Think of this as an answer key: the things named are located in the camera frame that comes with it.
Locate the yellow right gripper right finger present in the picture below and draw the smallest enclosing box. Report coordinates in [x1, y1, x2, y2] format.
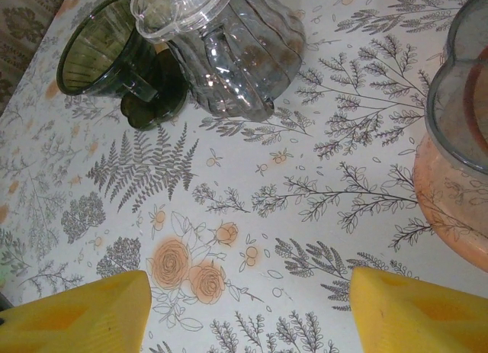
[349, 267, 488, 353]

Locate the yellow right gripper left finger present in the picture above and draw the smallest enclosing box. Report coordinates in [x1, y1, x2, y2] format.
[0, 269, 153, 353]

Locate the smoky grey plastic dripper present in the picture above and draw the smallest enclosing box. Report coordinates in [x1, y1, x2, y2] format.
[425, 0, 488, 178]

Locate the dark green plastic dripper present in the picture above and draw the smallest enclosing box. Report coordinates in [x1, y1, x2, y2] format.
[56, 0, 191, 132]

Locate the pink glass carafe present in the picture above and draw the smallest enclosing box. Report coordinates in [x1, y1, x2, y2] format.
[413, 133, 488, 276]

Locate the floral patterned tablecloth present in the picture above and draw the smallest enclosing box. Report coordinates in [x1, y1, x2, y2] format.
[0, 0, 488, 353]

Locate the smoky grey ribbed glass carafe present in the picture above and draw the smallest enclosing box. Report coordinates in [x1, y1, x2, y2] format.
[165, 0, 308, 122]

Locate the clear glass pitcher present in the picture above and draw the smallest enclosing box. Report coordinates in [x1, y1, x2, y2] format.
[130, 0, 237, 45]

